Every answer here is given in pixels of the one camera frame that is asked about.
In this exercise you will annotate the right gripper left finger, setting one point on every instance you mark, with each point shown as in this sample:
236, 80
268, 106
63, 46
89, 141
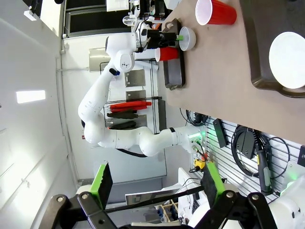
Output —
101, 186

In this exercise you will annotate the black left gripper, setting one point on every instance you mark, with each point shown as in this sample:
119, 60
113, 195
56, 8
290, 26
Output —
162, 38

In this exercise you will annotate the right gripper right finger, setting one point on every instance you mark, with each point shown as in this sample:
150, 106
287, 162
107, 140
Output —
213, 183

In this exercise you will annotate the white bowl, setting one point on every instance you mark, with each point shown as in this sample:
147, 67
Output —
189, 38
288, 59

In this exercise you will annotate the red plastic cup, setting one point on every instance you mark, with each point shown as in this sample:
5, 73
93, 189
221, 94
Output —
168, 54
219, 13

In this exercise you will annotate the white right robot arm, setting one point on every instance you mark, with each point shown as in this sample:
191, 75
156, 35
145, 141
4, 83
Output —
290, 205

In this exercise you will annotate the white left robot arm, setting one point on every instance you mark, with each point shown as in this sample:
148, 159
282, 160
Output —
95, 107

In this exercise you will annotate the yellow emergency stop box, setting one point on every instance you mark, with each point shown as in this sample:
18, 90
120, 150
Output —
199, 163

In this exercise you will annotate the white slatted panel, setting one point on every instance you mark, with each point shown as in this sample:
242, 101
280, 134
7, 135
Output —
228, 157

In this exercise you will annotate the dark brown serving tray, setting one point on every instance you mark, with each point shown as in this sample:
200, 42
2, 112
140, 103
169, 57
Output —
175, 71
257, 47

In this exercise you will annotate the grey flat monitor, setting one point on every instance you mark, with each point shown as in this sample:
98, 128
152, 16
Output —
147, 196

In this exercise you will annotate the wooden rack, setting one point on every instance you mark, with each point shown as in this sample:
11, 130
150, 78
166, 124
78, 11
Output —
168, 212

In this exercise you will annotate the black rod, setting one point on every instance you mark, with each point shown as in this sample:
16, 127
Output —
155, 200

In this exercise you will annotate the dark window blinds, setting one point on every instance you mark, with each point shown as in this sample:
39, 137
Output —
95, 21

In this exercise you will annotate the rectangular ceiling light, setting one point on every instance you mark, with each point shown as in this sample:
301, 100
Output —
31, 96

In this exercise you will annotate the white ceiling device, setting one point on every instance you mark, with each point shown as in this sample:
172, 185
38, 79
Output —
30, 15

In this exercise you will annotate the black mounting bracket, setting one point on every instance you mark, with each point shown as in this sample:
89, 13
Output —
220, 132

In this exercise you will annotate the black handheld enabling switch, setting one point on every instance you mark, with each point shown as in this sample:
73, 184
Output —
264, 171

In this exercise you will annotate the grey metal wall plate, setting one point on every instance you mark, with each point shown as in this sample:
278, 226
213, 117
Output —
135, 77
135, 94

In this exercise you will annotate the black clamps on wall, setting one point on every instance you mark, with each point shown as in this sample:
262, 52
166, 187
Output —
122, 114
122, 125

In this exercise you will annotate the red clamps on wall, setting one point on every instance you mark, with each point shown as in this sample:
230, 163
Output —
131, 106

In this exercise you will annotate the grey wall box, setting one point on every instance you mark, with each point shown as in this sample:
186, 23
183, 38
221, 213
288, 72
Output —
97, 59

